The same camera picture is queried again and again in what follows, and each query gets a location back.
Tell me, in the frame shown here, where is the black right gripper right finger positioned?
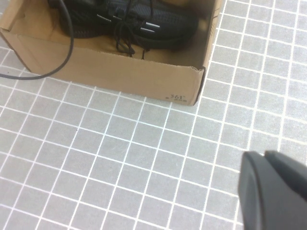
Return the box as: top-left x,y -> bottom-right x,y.
263,149 -> 307,207

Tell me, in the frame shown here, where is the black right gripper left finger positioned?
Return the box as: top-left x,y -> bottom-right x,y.
237,150 -> 307,230

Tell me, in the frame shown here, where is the black sneaker with white stripes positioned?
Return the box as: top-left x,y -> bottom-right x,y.
47,0 -> 200,60

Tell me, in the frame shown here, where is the brown cardboard shoe box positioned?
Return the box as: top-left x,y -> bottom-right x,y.
0,0 -> 227,106

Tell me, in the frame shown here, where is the grey white-grid tablecloth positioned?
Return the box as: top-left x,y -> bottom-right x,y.
0,0 -> 307,230

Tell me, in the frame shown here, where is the black left camera cable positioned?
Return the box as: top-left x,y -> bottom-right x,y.
0,0 -> 74,81

